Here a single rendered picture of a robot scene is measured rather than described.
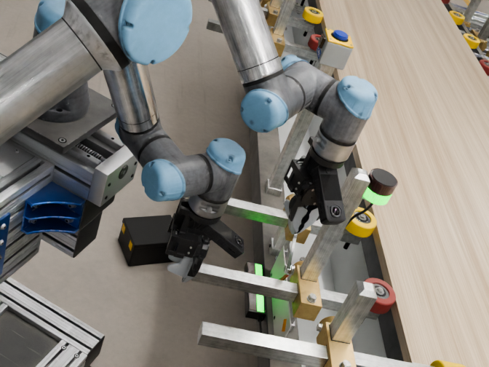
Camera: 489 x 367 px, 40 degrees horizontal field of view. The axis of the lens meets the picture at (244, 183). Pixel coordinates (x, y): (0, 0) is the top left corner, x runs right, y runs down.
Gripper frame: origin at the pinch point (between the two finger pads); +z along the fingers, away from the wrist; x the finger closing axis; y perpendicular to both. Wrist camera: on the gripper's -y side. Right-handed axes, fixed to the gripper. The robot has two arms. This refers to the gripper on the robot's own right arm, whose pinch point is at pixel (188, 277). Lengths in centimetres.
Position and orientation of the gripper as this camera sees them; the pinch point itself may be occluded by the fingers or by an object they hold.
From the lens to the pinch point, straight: 149.1
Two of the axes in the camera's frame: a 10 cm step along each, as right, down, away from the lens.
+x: 0.2, 6.1, -7.9
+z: -3.2, 7.5, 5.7
